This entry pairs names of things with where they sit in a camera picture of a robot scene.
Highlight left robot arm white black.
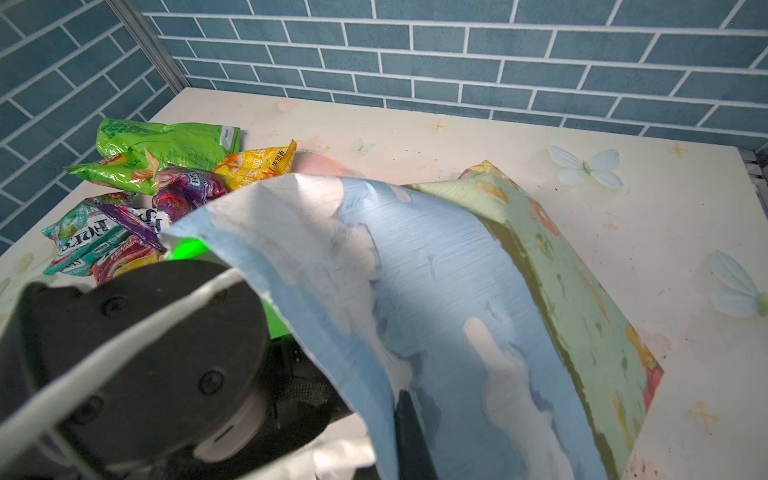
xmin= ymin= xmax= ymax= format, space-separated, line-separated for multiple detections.
xmin=1 ymin=260 xmax=349 ymax=479

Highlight illustrated paper gift bag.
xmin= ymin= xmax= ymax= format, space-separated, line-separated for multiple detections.
xmin=1 ymin=163 xmax=663 ymax=479

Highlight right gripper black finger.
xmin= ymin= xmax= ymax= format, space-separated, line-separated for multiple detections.
xmin=394 ymin=390 xmax=438 ymax=480

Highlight green chips bag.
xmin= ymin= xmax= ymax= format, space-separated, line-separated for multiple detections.
xmin=66 ymin=118 xmax=241 ymax=195

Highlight teal red snack packet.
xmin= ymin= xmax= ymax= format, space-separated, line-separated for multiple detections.
xmin=42 ymin=192 xmax=164 ymax=276

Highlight yellow corn chips packet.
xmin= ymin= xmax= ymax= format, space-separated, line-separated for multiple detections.
xmin=213 ymin=141 xmax=297 ymax=191

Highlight purple berry candy packet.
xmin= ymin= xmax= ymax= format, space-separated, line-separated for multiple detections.
xmin=97 ymin=168 xmax=229 ymax=252

